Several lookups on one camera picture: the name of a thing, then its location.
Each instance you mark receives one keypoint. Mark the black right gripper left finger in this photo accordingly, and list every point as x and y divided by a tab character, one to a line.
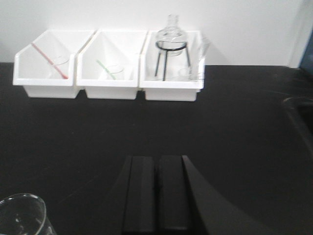
136	197

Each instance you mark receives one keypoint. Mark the black lab bench countertop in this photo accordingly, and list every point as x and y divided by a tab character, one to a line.
237	134

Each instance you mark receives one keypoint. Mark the small beaker in bin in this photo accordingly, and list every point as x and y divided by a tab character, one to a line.
115	72
61	62
184	74

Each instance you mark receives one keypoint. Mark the white right storage bin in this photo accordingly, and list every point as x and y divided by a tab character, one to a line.
169	90

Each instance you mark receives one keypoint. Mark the red stirring rod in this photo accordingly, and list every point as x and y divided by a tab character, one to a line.
50	61

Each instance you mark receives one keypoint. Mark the green stirring rod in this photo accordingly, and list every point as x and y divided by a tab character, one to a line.
106	69

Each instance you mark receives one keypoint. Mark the white left storage bin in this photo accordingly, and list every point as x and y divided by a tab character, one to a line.
38	78

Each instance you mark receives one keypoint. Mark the small beaker in left bin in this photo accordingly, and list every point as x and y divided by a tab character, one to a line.
61	62

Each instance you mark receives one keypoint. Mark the clear glass beaker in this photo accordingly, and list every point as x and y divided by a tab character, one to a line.
24	214

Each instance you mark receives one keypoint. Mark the clear round-bottom glass flask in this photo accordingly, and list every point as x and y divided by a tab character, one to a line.
172	32

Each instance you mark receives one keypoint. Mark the small beaker in middle bin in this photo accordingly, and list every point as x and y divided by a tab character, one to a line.
115	72

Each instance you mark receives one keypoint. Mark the small beaker in right bin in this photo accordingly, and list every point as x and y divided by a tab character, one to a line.
184	74

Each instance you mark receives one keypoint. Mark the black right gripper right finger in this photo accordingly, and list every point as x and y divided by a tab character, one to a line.
189	205

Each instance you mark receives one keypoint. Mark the white storage bin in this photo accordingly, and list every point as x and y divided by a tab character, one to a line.
169	90
123	47
38	78

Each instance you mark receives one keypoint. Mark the black metal tripod stand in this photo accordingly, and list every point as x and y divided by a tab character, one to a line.
168	47

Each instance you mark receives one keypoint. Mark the white middle storage bin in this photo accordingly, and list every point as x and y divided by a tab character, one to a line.
123	47

